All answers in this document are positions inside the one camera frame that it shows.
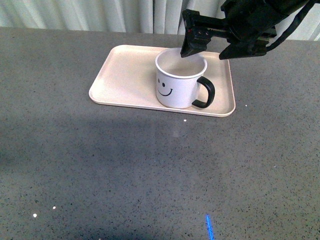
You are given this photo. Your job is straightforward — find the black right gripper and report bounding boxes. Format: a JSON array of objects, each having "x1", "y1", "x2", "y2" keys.
[{"x1": 180, "y1": 0, "x2": 310, "y2": 60}]

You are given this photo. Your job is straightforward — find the white smiley mug black handle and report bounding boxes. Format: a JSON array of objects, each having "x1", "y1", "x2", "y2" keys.
[{"x1": 155, "y1": 48, "x2": 216, "y2": 109}]

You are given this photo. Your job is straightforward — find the pale grey-green curtain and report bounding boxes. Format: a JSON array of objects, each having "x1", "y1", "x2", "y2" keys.
[{"x1": 0, "y1": 0, "x2": 320, "y2": 42}]

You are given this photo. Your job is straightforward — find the beige rectangular plastic tray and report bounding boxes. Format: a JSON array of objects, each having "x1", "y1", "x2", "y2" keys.
[{"x1": 88, "y1": 45, "x2": 236, "y2": 117}]

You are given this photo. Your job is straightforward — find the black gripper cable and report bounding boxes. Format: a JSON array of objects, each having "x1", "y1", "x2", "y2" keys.
[{"x1": 265, "y1": 0, "x2": 317, "y2": 51}]

